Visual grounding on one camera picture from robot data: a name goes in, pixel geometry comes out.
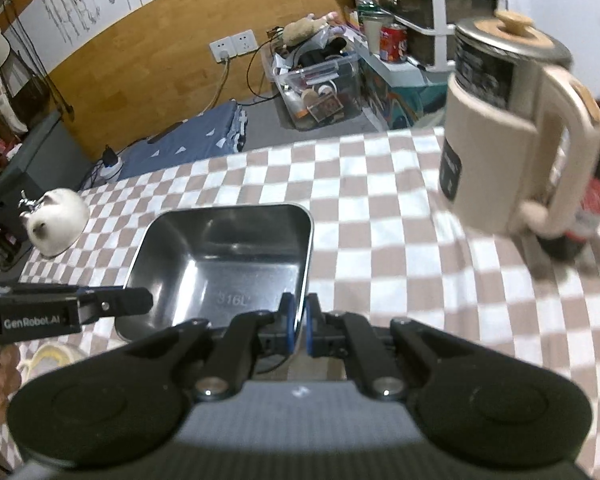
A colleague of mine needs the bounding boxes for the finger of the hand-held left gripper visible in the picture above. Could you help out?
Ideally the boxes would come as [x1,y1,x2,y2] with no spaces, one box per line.
[77,287,154,322]

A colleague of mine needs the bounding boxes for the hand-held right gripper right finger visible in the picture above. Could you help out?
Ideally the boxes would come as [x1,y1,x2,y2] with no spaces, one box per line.
[304,294,476,401]

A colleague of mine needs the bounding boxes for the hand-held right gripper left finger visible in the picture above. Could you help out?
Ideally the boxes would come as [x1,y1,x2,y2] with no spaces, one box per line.
[130,293,298,402]

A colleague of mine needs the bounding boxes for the cream ceramic bowl with handle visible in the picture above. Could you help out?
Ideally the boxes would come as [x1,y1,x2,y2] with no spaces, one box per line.
[19,342,83,378]

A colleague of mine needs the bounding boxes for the rectangular stainless steel tray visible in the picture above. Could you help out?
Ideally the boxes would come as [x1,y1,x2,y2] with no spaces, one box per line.
[115,203,315,346]

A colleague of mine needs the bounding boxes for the person's left hand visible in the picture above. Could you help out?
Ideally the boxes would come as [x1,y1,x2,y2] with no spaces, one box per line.
[0,345,23,426]

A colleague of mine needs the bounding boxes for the white round teapot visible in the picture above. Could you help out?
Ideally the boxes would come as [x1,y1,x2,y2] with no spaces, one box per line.
[19,187,90,257]

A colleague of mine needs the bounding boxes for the brown white checkered tablecloth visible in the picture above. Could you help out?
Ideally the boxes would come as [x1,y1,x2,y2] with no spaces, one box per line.
[0,127,600,480]

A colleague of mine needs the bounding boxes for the white power adapter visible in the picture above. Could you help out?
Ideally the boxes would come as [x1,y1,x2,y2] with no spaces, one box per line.
[101,145,127,182]

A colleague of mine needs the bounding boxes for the grey cabinet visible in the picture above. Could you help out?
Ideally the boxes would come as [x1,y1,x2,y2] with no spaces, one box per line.
[0,110,93,226]

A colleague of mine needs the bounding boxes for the blue patterned bedding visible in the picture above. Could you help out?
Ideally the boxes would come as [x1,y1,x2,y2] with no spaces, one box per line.
[82,101,248,191]

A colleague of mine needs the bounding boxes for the clear plastic storage bin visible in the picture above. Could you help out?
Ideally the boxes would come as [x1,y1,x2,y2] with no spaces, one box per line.
[260,42,368,131]

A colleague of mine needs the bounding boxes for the cream electric kettle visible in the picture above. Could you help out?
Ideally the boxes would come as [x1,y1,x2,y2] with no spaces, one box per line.
[439,9,600,237]

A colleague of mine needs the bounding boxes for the colourful printed box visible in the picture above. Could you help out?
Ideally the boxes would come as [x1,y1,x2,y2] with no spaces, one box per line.
[357,42,456,131]

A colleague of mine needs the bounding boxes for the beige plush toy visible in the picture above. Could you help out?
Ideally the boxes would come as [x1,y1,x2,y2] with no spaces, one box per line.
[282,12,338,46]

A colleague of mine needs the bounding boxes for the red drink can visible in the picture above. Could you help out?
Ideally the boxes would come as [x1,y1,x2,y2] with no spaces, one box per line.
[380,22,409,63]

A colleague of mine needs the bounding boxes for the white plastic cup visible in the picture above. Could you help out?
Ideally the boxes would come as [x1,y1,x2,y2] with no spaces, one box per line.
[361,15,393,56]

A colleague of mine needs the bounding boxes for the red label drink bottle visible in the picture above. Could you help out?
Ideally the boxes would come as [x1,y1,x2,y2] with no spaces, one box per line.
[540,95,600,261]

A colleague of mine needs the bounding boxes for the wooden paddle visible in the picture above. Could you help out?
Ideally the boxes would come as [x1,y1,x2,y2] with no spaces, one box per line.
[0,0,38,31]

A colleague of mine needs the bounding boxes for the white framed drawer unit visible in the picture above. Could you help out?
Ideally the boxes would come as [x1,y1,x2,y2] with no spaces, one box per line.
[367,0,508,73]

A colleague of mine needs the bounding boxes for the power cable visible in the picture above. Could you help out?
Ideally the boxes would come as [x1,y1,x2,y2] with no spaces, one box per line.
[200,57,231,111]

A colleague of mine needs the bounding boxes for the thin dark cable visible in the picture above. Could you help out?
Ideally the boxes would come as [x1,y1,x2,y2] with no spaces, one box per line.
[244,50,277,102]

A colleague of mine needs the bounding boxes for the white wall socket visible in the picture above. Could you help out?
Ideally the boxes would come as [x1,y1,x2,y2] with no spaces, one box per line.
[209,30,258,63]

